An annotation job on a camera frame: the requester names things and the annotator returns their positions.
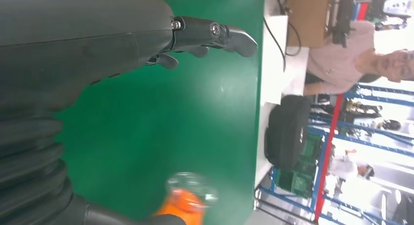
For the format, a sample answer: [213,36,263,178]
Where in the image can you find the orange detergent bottle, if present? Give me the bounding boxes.
[154,171,219,225]

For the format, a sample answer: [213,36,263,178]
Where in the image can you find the flat white box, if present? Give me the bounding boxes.
[261,15,289,105]

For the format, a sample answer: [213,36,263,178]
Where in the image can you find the white table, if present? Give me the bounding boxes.
[253,0,310,188]

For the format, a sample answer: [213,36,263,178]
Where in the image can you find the black carrying case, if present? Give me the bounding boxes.
[264,95,312,171]

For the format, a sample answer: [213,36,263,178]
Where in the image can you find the brown cardboard box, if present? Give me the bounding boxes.
[286,0,338,49]

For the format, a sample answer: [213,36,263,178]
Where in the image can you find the person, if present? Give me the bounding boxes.
[329,149,376,182]
[303,20,414,97]

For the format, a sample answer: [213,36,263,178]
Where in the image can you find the green plastic crate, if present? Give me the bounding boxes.
[277,132,324,198]

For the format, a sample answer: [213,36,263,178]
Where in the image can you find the black device on box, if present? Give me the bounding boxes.
[330,0,357,49]

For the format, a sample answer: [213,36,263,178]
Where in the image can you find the black cable bundle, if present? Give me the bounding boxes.
[262,0,302,72]

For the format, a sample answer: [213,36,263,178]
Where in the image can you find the red metal post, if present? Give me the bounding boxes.
[313,94,345,223]

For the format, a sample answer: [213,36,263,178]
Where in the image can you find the blue metal frame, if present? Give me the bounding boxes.
[253,83,414,225]

